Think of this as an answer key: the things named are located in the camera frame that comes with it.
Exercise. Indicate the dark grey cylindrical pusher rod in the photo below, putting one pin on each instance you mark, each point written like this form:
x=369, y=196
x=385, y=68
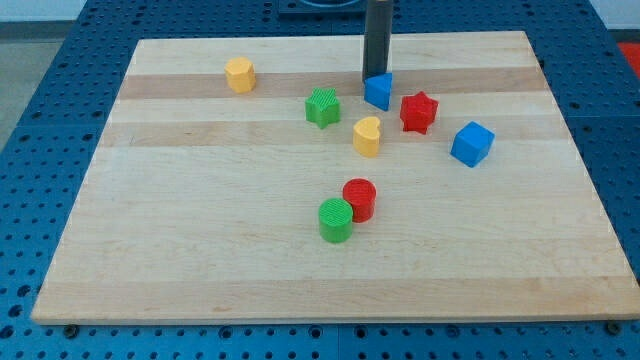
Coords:
x=377, y=35

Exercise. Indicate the blue triangle block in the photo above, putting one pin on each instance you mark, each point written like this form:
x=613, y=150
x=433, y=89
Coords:
x=377, y=91

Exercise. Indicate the yellow heart block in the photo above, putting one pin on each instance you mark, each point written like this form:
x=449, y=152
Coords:
x=366, y=136

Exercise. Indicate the red star block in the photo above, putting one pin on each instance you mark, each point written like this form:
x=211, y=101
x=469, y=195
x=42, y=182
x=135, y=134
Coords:
x=418, y=112

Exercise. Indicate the green star block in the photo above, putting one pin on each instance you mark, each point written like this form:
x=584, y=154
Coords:
x=322, y=107

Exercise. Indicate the yellow hexagon block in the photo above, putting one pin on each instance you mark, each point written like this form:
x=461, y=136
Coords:
x=240, y=74

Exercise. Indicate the blue cube block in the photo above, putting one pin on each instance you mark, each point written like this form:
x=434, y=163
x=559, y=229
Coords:
x=472, y=144

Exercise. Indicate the red cylinder block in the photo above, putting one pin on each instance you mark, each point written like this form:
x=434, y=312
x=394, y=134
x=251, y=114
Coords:
x=361, y=194

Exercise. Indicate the green cylinder block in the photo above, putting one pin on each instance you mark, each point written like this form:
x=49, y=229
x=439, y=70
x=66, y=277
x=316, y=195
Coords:
x=335, y=220

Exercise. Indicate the wooden board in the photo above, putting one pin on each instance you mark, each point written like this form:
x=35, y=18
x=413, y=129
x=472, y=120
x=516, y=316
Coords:
x=200, y=204

